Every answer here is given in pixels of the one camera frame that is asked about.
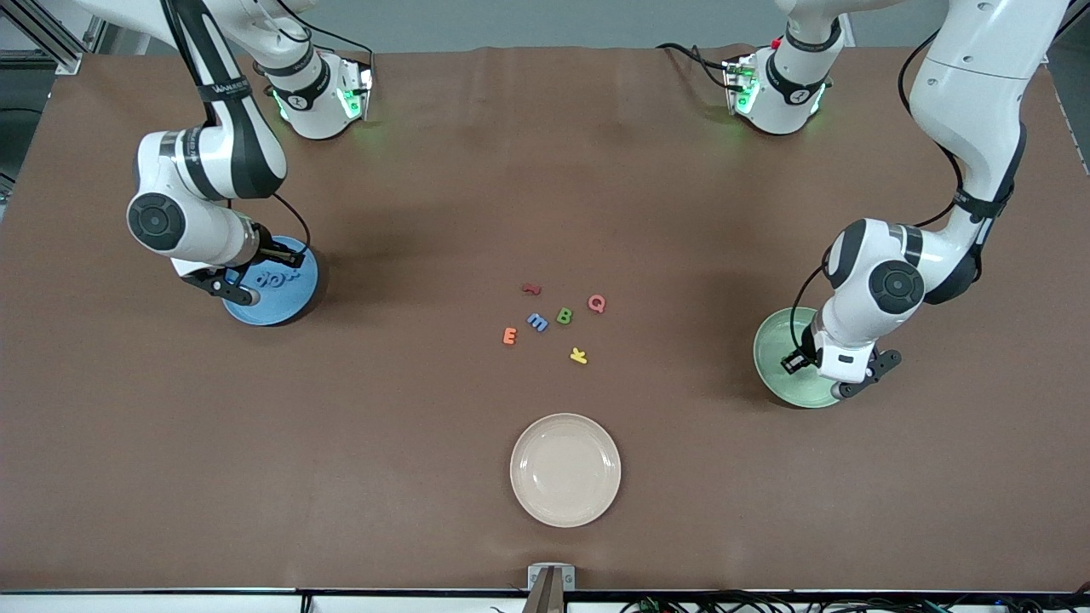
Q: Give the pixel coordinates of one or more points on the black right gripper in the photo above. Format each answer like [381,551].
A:
[271,253]

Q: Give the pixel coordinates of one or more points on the green letter B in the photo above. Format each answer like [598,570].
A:
[560,317]

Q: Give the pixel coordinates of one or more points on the blue letter m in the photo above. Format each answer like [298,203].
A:
[537,322]

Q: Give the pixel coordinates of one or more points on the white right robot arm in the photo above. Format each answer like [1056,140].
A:
[204,240]

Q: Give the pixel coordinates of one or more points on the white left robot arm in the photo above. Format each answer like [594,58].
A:
[979,77]

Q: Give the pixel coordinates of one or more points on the green plate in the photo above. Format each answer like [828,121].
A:
[769,362]

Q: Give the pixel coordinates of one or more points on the blue plate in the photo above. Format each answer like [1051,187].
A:
[281,306]

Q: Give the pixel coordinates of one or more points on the pink letter Q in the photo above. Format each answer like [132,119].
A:
[590,303]

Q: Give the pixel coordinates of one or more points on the yellow letter k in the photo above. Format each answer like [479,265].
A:
[579,356]

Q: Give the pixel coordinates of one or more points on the orange letter E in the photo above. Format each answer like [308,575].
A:
[506,336]

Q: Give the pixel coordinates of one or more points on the brown table cover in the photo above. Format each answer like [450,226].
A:
[170,468]

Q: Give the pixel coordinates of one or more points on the beige plate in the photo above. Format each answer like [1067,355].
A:
[565,470]

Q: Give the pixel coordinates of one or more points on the aluminium frame profile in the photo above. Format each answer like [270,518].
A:
[64,61]

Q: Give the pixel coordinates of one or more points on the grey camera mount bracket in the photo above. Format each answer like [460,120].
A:
[536,575]

